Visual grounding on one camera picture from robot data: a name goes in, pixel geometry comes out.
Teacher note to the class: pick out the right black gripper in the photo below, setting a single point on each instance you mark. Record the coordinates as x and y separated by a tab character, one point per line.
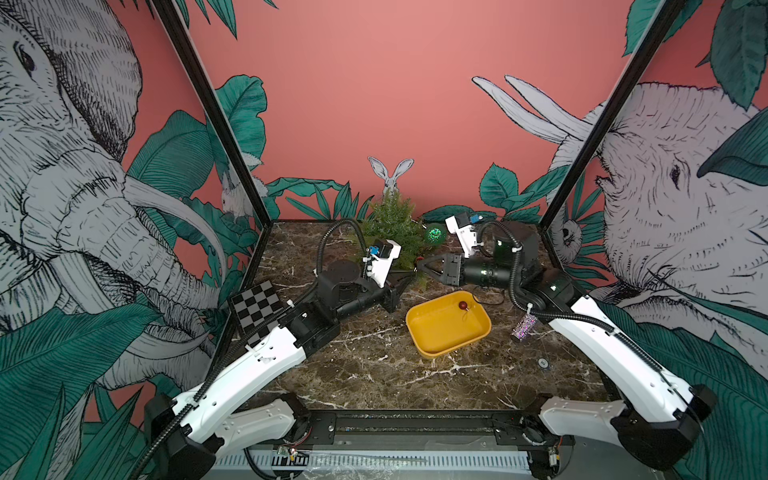
453	270

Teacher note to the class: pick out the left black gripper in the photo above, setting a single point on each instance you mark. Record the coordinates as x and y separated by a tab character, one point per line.
391	296

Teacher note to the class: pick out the green glitter ball ornament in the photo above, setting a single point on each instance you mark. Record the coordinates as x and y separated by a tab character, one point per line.
435	234

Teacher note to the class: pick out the small green christmas tree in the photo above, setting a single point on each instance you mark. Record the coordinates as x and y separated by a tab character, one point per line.
391	218

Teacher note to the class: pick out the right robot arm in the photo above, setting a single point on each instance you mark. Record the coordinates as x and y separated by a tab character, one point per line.
658	417

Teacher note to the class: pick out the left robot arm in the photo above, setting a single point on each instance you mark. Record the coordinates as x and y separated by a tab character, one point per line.
190	432

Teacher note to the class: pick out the yellow plastic tray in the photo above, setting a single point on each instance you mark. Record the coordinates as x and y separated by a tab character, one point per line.
438	326

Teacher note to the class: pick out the purple glitter tag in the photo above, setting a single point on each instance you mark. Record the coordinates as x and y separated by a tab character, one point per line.
521	330

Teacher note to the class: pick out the black white checkerboard card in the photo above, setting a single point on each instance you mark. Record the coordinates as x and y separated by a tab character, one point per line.
252	305

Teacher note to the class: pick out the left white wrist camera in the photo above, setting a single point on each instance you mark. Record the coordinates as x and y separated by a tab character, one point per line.
380	257

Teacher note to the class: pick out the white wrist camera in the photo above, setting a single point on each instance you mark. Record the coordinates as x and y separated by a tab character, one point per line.
380	257
463	226

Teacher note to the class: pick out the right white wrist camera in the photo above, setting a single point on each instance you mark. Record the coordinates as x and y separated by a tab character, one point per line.
463	226

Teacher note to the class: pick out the black front frame rail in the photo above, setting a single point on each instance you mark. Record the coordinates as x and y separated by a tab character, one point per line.
415	421

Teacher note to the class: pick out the white slotted cable duct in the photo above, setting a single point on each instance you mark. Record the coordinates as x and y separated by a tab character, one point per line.
513	462

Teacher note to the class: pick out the left black frame post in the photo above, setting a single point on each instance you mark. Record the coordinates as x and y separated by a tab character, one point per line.
171	19

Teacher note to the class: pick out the black frame post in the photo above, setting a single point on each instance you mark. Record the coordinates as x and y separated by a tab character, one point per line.
171	19
652	38

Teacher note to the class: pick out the right black frame post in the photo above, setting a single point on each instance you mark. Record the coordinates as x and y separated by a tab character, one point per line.
652	38

